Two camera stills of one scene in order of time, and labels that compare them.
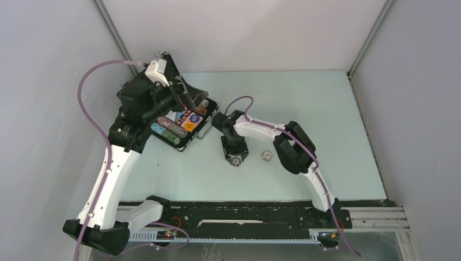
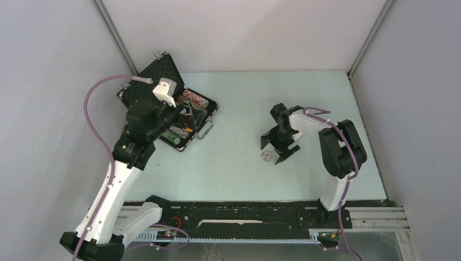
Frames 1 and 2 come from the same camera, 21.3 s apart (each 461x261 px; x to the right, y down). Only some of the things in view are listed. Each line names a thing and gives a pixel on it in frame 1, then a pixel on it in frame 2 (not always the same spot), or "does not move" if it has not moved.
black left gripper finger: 195,94 → 198,115
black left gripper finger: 185,99 → 189,122
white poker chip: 267,156 does not move
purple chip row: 172,126 does not move
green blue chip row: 165,133 does not move
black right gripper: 242,150 → 271,137
